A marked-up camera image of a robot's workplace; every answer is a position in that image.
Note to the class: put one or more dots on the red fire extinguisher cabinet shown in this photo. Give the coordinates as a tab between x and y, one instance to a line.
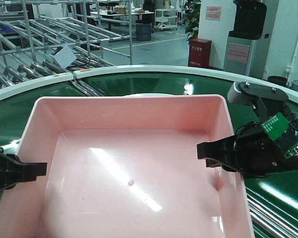
199	53

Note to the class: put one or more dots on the dark grey crate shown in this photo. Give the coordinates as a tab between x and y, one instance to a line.
143	31

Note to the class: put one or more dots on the office table with boxes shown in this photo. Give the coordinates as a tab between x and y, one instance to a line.
119	15

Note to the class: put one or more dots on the steel conveyor rollers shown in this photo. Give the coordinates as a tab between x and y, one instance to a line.
273	217
87	89

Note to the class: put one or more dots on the steel conveyor rollers left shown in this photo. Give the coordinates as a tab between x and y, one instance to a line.
87	89

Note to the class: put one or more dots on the pink plastic bin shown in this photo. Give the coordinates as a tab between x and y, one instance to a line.
125	167

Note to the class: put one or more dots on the pink wall notice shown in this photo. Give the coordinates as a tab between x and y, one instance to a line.
213	13

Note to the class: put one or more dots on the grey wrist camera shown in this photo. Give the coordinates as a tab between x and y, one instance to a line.
245	92

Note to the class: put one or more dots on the grey and black kiosk machine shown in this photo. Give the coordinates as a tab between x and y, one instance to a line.
245	48

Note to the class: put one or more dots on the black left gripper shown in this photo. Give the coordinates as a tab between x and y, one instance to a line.
18	171

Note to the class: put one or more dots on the white control box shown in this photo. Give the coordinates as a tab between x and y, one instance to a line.
63	56

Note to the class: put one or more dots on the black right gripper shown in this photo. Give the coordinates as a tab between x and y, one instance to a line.
256	155

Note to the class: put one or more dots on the black waste bin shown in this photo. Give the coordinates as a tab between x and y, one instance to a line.
279	80

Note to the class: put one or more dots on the green potted plant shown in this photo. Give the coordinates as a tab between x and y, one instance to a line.
191	18

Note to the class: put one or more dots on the white outer conveyor rim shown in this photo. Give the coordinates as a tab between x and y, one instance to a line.
79	74

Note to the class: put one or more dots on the white wire shelf cart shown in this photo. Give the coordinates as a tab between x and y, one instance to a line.
165	19

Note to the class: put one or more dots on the metal roller rack shelving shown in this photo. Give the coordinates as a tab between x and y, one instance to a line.
31	29

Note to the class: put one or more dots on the steel conveyor rollers right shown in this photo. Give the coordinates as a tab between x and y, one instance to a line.
273	217

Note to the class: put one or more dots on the green circular conveyor belt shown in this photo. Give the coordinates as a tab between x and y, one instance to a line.
15	110

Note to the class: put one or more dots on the green circuit board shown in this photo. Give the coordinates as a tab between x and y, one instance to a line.
283	133

